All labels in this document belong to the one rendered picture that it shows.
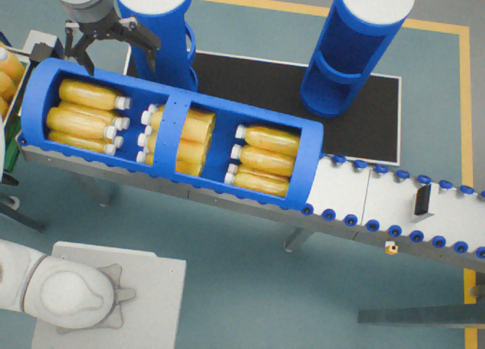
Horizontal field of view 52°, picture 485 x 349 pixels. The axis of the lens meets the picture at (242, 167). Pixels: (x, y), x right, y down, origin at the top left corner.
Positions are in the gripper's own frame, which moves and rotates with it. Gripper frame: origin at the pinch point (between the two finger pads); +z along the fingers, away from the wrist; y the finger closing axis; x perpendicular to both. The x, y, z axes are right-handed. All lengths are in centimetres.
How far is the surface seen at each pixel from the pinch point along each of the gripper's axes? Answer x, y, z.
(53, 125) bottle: -8, 32, 41
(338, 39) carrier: -80, -73, 112
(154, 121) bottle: -6.0, 1.2, 39.5
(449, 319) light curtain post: 54, -84, 70
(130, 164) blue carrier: 4.8, 9.7, 45.6
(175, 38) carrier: -57, -1, 70
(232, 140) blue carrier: -8, -21, 63
